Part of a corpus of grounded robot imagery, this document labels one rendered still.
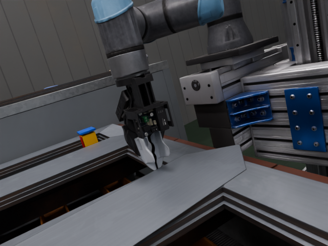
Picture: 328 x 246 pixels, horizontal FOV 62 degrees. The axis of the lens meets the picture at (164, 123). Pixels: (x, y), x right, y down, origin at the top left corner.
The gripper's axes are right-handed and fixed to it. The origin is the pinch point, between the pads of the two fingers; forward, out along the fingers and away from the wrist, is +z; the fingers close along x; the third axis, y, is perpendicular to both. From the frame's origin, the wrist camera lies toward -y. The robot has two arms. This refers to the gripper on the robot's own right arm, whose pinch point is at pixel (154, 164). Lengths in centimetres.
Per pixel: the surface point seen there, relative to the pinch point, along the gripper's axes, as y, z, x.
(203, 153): 4.5, 0.6, 10.3
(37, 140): -71, -2, -20
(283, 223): 31.2, 1.6, 2.5
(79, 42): -279, -61, 60
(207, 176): 14.1, 0.6, 3.7
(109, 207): 7.2, 0.7, -13.3
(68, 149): -58, 3, -11
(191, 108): -304, 67, 202
